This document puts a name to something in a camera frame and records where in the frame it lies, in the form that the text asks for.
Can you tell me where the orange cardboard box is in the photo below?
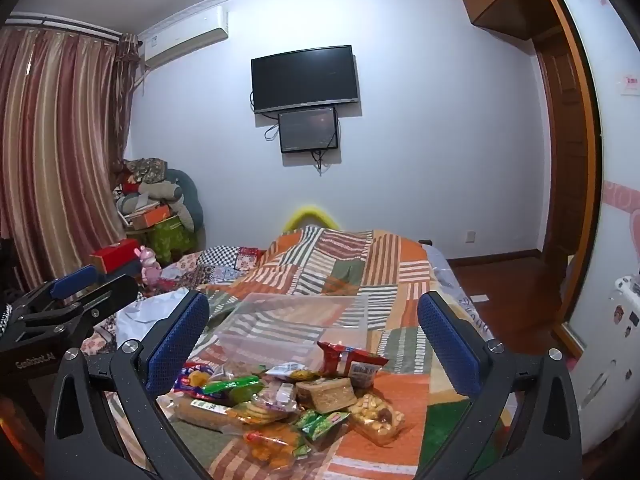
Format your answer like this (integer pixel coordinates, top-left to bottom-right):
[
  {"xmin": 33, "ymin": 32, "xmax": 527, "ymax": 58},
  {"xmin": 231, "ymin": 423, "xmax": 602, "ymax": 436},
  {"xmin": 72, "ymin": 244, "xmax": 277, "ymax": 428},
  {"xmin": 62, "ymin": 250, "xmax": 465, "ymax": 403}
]
[{"xmin": 127, "ymin": 204, "xmax": 173, "ymax": 230}]

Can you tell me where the pink plush toy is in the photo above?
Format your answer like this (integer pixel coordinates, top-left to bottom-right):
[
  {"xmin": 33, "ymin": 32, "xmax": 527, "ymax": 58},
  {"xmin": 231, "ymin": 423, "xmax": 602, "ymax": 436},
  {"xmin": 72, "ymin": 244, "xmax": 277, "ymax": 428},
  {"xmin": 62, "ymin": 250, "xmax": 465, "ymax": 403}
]
[{"xmin": 136, "ymin": 246, "xmax": 163, "ymax": 287}]

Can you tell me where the white cabinet with stickers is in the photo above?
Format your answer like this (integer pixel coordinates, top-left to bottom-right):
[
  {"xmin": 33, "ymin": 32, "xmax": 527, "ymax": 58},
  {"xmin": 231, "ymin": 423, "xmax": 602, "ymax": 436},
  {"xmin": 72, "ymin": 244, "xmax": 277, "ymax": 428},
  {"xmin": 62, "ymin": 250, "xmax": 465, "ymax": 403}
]
[{"xmin": 570, "ymin": 272, "xmax": 640, "ymax": 453}]

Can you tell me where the wooden door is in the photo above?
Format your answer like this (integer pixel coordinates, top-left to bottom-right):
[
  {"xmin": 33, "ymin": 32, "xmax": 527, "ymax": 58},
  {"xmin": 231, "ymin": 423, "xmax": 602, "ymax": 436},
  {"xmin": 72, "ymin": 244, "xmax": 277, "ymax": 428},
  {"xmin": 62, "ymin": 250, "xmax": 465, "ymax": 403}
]
[{"xmin": 534, "ymin": 30, "xmax": 592, "ymax": 266}]

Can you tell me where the white yellow snack packet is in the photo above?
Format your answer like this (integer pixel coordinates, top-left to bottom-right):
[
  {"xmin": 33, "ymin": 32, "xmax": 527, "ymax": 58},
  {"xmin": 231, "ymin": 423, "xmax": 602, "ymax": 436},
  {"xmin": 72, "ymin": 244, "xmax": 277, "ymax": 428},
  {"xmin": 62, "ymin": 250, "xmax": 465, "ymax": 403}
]
[{"xmin": 265, "ymin": 362, "xmax": 321, "ymax": 384}]

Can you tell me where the white air conditioner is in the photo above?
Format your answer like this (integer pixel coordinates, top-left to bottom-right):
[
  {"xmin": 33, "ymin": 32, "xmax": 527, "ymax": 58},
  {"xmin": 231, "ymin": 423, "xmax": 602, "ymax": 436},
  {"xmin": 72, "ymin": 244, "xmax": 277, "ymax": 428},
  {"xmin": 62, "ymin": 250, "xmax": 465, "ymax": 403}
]
[{"xmin": 142, "ymin": 5, "xmax": 230, "ymax": 70}]

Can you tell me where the striped patchwork blanket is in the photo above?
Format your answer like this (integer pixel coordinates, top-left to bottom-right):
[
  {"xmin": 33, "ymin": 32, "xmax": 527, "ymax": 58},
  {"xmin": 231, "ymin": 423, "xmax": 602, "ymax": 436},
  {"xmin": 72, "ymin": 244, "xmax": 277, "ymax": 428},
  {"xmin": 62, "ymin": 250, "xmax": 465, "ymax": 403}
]
[{"xmin": 150, "ymin": 227, "xmax": 511, "ymax": 480}]

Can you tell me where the white pink sliding wardrobe door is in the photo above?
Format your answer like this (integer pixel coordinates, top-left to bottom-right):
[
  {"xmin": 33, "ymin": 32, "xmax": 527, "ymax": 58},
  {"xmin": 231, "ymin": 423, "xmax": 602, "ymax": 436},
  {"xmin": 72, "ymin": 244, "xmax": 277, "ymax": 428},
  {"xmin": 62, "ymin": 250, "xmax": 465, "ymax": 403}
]
[{"xmin": 540, "ymin": 0, "xmax": 640, "ymax": 356}]

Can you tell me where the white printed bed sheet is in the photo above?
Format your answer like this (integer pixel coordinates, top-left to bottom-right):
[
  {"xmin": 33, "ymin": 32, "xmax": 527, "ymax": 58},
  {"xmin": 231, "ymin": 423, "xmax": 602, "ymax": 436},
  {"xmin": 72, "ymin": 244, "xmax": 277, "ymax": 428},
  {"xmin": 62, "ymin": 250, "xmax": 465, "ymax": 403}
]
[{"xmin": 425, "ymin": 245, "xmax": 496, "ymax": 341}]

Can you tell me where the yellow ring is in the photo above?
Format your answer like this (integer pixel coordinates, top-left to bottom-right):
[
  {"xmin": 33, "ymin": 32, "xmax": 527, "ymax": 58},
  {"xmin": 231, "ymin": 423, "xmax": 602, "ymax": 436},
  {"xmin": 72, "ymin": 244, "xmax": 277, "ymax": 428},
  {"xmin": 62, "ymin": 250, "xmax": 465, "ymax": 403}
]
[{"xmin": 284, "ymin": 204, "xmax": 342, "ymax": 233}]

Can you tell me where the striped brown curtain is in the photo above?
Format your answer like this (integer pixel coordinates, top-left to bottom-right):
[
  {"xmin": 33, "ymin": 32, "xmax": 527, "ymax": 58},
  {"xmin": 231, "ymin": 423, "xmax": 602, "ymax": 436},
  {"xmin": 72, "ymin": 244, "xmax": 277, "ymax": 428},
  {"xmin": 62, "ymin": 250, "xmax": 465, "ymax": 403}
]
[{"xmin": 0, "ymin": 25, "xmax": 140, "ymax": 293}]

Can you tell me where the orange snack packet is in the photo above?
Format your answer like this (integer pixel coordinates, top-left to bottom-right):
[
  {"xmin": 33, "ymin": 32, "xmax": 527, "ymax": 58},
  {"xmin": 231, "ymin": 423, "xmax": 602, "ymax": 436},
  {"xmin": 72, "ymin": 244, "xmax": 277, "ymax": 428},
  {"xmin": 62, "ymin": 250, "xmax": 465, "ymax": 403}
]
[{"xmin": 244, "ymin": 432, "xmax": 301, "ymax": 467}]

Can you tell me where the round cracker packet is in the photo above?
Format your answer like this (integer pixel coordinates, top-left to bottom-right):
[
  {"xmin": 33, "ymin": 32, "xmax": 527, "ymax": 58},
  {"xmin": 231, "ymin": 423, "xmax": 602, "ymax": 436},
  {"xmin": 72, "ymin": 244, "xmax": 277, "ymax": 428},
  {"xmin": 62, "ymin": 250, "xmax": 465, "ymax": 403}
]
[{"xmin": 230, "ymin": 395, "xmax": 301, "ymax": 427}]

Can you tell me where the red snack packet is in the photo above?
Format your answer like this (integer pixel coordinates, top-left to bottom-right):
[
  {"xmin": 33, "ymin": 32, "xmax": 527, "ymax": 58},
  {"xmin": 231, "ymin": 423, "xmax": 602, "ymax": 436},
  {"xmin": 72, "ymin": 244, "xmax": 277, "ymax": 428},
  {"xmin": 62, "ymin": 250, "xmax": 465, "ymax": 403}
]
[{"xmin": 317, "ymin": 341, "xmax": 390, "ymax": 389}]

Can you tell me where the checkered patchwork quilt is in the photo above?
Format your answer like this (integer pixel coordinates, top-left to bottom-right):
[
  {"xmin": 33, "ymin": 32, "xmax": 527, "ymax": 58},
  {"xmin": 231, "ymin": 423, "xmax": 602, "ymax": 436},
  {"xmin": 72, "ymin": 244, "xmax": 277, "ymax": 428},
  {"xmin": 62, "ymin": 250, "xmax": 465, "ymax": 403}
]
[{"xmin": 165, "ymin": 245, "xmax": 266, "ymax": 291}]

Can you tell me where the red box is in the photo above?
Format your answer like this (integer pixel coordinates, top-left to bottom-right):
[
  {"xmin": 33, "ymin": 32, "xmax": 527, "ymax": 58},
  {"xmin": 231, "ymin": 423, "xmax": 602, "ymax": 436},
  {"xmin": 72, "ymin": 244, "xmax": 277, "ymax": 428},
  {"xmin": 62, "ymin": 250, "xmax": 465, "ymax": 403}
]
[{"xmin": 90, "ymin": 239, "xmax": 142, "ymax": 275}]

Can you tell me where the blue yellow snack packet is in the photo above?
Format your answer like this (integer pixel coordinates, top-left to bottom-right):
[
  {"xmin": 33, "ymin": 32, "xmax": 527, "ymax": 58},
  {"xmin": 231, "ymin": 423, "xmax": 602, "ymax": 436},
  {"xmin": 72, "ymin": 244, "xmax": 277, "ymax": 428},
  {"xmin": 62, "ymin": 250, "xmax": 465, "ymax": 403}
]
[{"xmin": 175, "ymin": 362, "xmax": 217, "ymax": 394}]

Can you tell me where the clear plastic container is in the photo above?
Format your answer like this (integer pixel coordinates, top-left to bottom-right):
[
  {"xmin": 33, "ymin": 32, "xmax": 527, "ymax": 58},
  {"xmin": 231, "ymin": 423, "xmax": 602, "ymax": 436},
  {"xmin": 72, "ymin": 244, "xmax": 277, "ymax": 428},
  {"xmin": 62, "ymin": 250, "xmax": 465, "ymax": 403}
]
[{"xmin": 210, "ymin": 291, "xmax": 372, "ymax": 367}]

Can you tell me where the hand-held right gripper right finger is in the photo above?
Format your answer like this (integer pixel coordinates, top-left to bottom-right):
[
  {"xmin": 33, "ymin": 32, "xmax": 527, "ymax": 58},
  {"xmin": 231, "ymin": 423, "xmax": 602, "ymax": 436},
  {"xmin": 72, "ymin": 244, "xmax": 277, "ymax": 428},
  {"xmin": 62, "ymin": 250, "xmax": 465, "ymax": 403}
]
[{"xmin": 415, "ymin": 290, "xmax": 583, "ymax": 480}]

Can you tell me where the small black wall monitor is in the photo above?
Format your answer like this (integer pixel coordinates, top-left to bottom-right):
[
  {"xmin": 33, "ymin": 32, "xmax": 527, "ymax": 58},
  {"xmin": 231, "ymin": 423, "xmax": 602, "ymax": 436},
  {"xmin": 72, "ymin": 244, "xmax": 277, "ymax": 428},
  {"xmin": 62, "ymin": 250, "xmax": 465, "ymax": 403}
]
[{"xmin": 278, "ymin": 106, "xmax": 341, "ymax": 154}]

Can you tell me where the small biscuit bag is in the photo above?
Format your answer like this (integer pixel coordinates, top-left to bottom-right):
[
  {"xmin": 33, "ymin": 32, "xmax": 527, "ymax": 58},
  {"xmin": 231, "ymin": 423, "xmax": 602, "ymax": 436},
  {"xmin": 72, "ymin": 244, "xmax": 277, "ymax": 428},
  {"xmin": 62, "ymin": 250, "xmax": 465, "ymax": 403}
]
[{"xmin": 347, "ymin": 392, "xmax": 406, "ymax": 446}]

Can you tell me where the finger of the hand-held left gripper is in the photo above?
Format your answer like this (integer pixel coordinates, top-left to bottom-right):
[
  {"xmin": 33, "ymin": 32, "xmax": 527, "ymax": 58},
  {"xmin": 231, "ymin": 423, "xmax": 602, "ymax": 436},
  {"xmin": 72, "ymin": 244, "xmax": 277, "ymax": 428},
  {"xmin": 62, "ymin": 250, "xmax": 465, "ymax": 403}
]
[
  {"xmin": 7, "ymin": 264, "xmax": 101, "ymax": 321},
  {"xmin": 15, "ymin": 274, "xmax": 140, "ymax": 342}
]

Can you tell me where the long green snack packet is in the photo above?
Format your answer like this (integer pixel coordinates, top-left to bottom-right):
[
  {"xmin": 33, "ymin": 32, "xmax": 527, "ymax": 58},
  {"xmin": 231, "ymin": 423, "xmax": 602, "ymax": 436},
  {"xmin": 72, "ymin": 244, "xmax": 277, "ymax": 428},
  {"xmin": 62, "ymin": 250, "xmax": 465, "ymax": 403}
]
[{"xmin": 200, "ymin": 377, "xmax": 266, "ymax": 406}]

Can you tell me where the long brown cake packet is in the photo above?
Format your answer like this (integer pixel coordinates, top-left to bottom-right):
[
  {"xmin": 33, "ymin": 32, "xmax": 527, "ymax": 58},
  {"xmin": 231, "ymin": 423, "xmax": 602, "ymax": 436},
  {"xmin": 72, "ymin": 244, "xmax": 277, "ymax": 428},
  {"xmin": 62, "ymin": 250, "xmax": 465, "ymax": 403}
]
[{"xmin": 172, "ymin": 397, "xmax": 242, "ymax": 433}]

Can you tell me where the grey stuffed toy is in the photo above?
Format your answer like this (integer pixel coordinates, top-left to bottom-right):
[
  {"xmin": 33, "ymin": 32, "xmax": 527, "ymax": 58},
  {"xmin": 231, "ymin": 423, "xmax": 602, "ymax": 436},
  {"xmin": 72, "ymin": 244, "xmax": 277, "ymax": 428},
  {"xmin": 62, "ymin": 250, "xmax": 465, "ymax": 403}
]
[{"xmin": 117, "ymin": 169, "xmax": 205, "ymax": 233}]

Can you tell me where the floral cloth bundle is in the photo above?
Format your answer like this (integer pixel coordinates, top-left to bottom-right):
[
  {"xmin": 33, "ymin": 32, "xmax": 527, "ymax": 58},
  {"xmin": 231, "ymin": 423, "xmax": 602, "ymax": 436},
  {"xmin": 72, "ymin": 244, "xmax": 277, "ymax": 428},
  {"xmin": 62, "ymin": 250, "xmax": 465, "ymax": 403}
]
[{"xmin": 122, "ymin": 158, "xmax": 168, "ymax": 183}]

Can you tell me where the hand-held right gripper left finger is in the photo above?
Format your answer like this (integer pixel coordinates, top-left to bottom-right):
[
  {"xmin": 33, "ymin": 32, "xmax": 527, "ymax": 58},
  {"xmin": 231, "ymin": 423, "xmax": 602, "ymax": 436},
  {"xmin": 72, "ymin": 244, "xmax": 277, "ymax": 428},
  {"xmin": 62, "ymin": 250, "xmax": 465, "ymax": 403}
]
[{"xmin": 45, "ymin": 290, "xmax": 221, "ymax": 480}]

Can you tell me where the square brown cake packet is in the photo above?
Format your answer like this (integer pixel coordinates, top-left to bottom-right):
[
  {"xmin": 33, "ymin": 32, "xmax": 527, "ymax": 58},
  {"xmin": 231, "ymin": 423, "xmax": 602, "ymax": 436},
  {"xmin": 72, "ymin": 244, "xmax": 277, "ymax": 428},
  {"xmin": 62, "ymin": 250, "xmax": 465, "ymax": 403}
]
[{"xmin": 296, "ymin": 377, "xmax": 357, "ymax": 414}]

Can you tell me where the large black wall television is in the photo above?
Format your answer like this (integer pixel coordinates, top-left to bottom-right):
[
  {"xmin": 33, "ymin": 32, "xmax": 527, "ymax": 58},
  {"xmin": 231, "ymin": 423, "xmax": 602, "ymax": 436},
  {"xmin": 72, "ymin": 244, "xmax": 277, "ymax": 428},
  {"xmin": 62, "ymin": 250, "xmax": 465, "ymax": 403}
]
[{"xmin": 250, "ymin": 45, "xmax": 361, "ymax": 114}]

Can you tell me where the white plastic bag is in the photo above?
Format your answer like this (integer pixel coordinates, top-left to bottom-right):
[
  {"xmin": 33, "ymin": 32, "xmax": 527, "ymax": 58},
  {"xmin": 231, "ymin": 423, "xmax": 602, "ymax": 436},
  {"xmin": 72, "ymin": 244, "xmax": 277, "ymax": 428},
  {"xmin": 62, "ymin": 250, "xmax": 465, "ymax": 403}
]
[{"xmin": 117, "ymin": 289, "xmax": 188, "ymax": 338}]

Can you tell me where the white curtain rail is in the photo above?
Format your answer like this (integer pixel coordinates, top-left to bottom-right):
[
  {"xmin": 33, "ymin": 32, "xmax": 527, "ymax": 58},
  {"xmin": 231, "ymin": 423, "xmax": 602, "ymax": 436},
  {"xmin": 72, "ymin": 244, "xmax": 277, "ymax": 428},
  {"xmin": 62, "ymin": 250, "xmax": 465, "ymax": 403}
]
[{"xmin": 4, "ymin": 12, "xmax": 124, "ymax": 39}]

